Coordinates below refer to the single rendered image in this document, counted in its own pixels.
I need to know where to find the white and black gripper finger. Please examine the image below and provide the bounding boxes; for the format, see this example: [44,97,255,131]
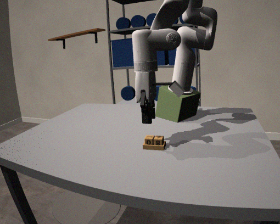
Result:
[150,100,155,119]
[140,89,152,124]

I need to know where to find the shallow wooden tray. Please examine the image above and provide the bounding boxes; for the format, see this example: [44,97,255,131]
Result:
[143,141,166,150]

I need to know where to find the brown wooden number cube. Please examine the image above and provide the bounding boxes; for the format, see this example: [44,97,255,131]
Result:
[154,136,164,145]
[144,135,155,145]

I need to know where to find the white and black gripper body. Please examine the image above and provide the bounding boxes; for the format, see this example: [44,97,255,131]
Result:
[135,69,157,103]

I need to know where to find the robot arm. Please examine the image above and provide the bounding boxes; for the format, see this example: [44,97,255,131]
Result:
[132,0,217,97]

